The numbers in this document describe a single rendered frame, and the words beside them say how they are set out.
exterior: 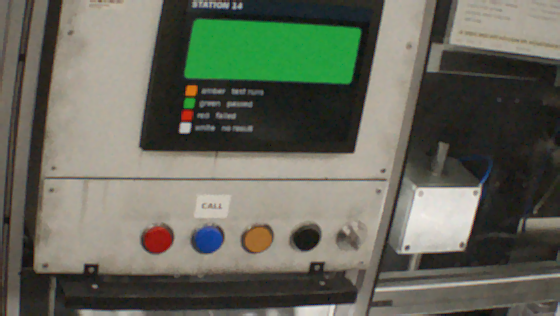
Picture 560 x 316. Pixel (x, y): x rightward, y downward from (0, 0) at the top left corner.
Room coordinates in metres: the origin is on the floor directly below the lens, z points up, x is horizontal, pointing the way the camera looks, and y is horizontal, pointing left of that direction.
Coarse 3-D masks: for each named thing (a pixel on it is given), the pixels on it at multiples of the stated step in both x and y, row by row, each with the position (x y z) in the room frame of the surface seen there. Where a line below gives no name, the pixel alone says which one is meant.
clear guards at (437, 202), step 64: (448, 0) 1.36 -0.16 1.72; (512, 0) 1.40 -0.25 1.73; (448, 64) 1.37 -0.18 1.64; (512, 64) 1.41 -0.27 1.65; (448, 128) 1.38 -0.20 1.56; (512, 128) 1.42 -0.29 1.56; (448, 192) 1.39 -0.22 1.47; (512, 192) 1.43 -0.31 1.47; (384, 256) 1.36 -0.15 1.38; (448, 256) 1.40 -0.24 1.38; (512, 256) 1.44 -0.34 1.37
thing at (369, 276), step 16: (432, 0) 1.35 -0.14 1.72; (432, 16) 1.35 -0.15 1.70; (416, 64) 1.35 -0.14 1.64; (416, 80) 1.35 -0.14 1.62; (416, 96) 1.35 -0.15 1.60; (400, 144) 1.35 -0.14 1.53; (400, 160) 1.35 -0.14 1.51; (384, 208) 1.35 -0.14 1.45; (384, 224) 1.35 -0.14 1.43; (384, 240) 1.35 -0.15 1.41; (352, 272) 1.34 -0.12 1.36; (368, 272) 1.35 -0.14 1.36; (368, 288) 1.35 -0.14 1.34
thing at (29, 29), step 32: (32, 0) 1.16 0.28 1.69; (32, 32) 1.16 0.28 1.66; (32, 64) 1.16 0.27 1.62; (0, 96) 1.14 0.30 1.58; (32, 96) 1.16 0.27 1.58; (0, 128) 1.15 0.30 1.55; (0, 160) 1.15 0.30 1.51; (0, 192) 1.15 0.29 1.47; (0, 224) 1.15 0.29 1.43; (0, 256) 1.15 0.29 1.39; (0, 288) 1.16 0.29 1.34
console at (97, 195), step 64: (64, 0) 1.16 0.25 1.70; (128, 0) 1.19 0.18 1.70; (320, 0) 1.27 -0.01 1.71; (384, 0) 1.30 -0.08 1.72; (64, 64) 1.16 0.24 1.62; (128, 64) 1.19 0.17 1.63; (384, 64) 1.32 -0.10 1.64; (64, 128) 1.17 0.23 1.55; (128, 128) 1.20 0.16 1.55; (384, 128) 1.33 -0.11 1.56; (64, 192) 1.17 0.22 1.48; (128, 192) 1.20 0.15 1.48; (192, 192) 1.23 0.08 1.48; (256, 192) 1.27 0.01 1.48; (320, 192) 1.30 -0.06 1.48; (384, 192) 1.33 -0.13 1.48; (64, 256) 1.17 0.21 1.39; (128, 256) 1.21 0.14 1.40; (192, 256) 1.24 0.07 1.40; (256, 256) 1.27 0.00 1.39; (320, 256) 1.31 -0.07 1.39
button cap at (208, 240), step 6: (210, 228) 1.24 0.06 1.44; (198, 234) 1.23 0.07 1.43; (204, 234) 1.23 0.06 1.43; (210, 234) 1.24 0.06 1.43; (216, 234) 1.24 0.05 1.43; (198, 240) 1.23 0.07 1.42; (204, 240) 1.23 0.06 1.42; (210, 240) 1.24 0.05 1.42; (216, 240) 1.24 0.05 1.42; (198, 246) 1.23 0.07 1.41; (204, 246) 1.23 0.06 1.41; (210, 246) 1.24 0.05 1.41; (216, 246) 1.24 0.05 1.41; (204, 252) 1.23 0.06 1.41; (210, 252) 1.24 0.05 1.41
